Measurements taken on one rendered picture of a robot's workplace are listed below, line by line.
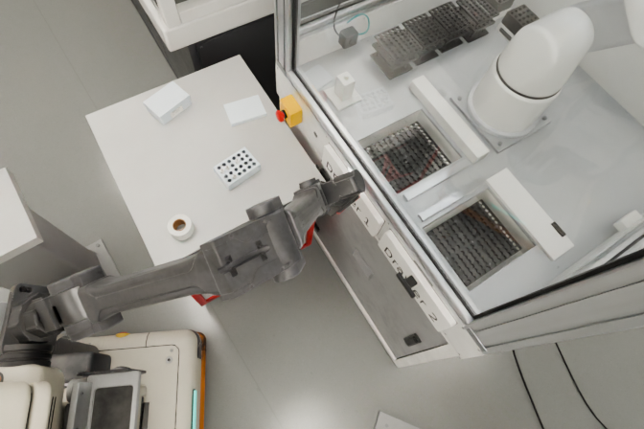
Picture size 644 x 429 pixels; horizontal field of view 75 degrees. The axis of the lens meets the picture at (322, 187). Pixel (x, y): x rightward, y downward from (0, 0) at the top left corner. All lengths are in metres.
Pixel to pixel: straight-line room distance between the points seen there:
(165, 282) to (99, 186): 1.82
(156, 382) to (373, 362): 0.90
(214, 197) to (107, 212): 1.03
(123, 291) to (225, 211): 0.71
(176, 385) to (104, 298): 1.06
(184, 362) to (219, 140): 0.83
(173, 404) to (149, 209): 0.73
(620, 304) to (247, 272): 0.50
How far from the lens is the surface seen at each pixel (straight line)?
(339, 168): 1.23
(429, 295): 1.15
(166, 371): 1.78
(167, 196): 1.41
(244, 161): 1.38
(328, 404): 2.01
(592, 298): 0.75
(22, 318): 0.90
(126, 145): 1.54
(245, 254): 0.54
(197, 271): 0.56
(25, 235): 1.52
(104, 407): 1.03
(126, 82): 2.73
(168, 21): 1.59
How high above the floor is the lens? 2.00
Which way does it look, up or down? 64 degrees down
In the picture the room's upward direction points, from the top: 10 degrees clockwise
